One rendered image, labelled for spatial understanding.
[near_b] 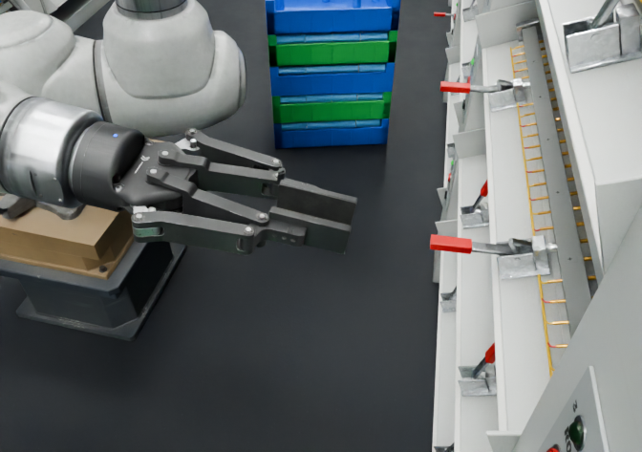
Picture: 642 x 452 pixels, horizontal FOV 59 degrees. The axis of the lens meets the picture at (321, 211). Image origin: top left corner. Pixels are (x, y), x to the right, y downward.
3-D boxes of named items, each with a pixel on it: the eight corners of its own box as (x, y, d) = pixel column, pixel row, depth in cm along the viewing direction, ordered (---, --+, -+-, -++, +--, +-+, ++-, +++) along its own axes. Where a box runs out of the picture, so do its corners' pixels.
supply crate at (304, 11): (267, 34, 128) (265, 0, 122) (267, -1, 142) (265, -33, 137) (397, 31, 129) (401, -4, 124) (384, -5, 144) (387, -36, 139)
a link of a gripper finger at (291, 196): (275, 207, 51) (277, 203, 52) (350, 226, 51) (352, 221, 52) (279, 183, 49) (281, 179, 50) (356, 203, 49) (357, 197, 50)
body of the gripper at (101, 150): (117, 163, 55) (207, 186, 55) (74, 224, 49) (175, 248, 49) (108, 100, 50) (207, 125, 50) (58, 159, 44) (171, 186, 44)
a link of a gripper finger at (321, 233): (270, 205, 47) (268, 211, 47) (352, 225, 47) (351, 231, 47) (267, 229, 49) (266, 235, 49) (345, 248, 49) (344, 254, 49)
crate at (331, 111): (273, 123, 144) (271, 96, 138) (272, 83, 159) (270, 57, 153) (389, 118, 146) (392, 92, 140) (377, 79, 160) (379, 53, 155)
